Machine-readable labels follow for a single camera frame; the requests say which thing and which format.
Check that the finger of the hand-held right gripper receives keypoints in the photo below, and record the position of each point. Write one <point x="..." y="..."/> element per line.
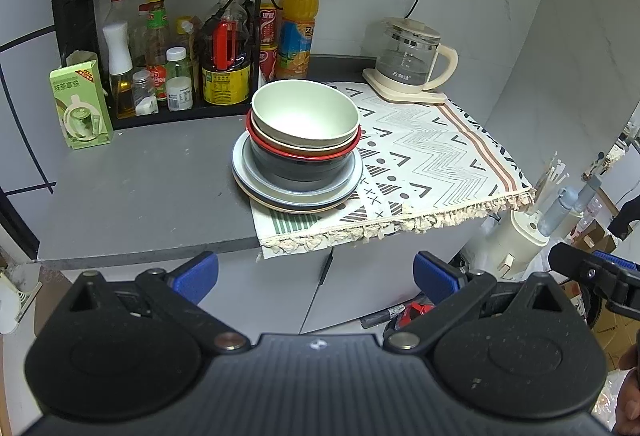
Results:
<point x="592" y="273"/>

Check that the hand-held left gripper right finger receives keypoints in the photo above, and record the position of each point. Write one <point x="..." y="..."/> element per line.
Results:
<point x="435" y="276"/>

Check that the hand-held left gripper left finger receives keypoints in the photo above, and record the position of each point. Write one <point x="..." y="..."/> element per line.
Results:
<point x="195" y="273"/>

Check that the white plate with flower motif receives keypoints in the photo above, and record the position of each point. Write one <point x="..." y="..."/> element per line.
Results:
<point x="300" y="211"/>

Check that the large blue-rimmed white plate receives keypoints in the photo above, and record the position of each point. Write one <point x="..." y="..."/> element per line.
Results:
<point x="300" y="200"/>

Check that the small blue-rimmed white plate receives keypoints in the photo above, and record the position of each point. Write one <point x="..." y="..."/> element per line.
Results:
<point x="300" y="187"/>

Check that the red and black bowl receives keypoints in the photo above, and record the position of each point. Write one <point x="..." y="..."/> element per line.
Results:
<point x="300" y="170"/>

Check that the cream bowl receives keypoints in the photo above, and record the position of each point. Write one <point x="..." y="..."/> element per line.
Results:
<point x="300" y="148"/>
<point x="300" y="115"/>

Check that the person's right hand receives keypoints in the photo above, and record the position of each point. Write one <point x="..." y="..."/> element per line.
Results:
<point x="630" y="396"/>

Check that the red hand tool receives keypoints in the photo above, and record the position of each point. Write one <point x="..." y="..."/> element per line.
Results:
<point x="412" y="313"/>

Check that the brown cardboard box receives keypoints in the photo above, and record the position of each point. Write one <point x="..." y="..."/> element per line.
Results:
<point x="617" y="326"/>

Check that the dark object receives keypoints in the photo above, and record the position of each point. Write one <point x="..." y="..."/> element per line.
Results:
<point x="627" y="221"/>

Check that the black marker pen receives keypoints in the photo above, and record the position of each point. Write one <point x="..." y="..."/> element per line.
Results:
<point x="382" y="317"/>

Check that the bundle of white sticks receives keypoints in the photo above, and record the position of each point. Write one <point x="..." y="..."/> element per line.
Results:
<point x="555" y="176"/>

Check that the patterned fringed table mat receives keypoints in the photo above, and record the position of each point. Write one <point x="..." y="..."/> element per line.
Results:
<point x="425" y="155"/>

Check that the small white jar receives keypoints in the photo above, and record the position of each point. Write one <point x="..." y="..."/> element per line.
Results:
<point x="180" y="94"/>

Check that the white plastic device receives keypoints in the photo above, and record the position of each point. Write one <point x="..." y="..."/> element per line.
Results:
<point x="17" y="301"/>

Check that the clear spice jar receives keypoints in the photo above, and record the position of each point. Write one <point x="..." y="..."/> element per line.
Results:
<point x="145" y="95"/>

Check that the cream kettle base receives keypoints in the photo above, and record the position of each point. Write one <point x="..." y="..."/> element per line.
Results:
<point x="395" y="93"/>

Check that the large soy sauce bottle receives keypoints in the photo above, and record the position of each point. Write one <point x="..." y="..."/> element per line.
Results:
<point x="225" y="83"/>

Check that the green carton box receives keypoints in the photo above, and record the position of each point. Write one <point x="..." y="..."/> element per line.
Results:
<point x="80" y="110"/>

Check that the white-capped green jar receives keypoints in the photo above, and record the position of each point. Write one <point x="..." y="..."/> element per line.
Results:
<point x="178" y="63"/>

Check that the glass electric kettle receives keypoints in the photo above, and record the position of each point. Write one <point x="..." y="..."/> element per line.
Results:
<point x="405" y="55"/>

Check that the red drink can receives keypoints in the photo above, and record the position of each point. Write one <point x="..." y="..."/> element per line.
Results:
<point x="268" y="63"/>
<point x="268" y="25"/>

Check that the yellow-capped bottle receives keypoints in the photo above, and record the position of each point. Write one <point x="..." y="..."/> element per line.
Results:
<point x="185" y="30"/>

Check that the green-labelled sauce bottle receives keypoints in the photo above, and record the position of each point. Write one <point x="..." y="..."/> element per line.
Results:
<point x="156" y="25"/>

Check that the orange juice bottle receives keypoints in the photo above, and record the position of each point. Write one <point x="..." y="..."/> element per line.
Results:
<point x="297" y="30"/>

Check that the clear bottle with red cap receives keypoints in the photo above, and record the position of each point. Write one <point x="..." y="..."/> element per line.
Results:
<point x="117" y="3"/>

